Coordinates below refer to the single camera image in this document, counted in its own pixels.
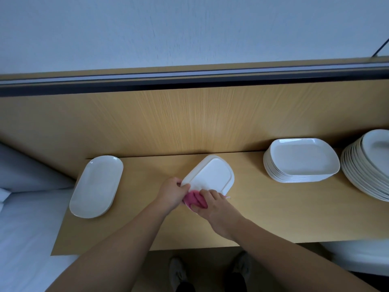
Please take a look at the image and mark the person's left forearm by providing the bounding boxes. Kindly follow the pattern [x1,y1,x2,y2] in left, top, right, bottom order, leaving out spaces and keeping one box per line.
[45,204,168,292]

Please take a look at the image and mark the grey upholstered headboard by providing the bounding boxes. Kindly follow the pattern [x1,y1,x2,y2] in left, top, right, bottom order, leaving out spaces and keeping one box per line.
[0,143,77,193]

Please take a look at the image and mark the stack of white round plates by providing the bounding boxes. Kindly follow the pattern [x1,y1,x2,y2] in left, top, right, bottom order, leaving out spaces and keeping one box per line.
[340,129,389,202]

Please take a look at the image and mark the pink cleaning cloth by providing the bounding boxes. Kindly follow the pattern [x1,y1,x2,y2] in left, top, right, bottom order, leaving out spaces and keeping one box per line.
[184,190,209,210]

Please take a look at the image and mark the white glossy rectangular plate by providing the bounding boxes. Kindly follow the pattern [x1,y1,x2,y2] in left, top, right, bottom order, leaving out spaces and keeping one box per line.
[180,155,235,197]
[69,155,124,219]

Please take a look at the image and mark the white bed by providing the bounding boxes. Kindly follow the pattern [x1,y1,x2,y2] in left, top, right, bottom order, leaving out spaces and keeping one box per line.
[0,188,80,292]

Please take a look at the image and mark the person's left hand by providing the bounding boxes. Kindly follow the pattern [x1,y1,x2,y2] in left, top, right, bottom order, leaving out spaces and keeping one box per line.
[154,177,191,217]

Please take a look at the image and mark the person's right forearm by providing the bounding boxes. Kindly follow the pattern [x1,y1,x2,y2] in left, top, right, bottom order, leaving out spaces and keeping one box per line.
[234,219,380,292]

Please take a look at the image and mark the person's right hand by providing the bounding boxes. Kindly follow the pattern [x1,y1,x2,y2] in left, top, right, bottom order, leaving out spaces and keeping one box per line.
[190,189,247,241]

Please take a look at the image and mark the black wall rail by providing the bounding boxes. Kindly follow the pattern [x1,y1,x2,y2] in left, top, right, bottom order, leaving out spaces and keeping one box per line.
[0,62,389,98]

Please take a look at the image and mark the white pillow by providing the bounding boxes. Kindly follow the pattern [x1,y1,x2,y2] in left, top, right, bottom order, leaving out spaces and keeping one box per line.
[0,187,12,213]

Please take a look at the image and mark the stack of white rectangular plates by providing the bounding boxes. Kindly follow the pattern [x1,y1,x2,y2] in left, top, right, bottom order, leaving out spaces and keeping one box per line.
[263,138,341,184]

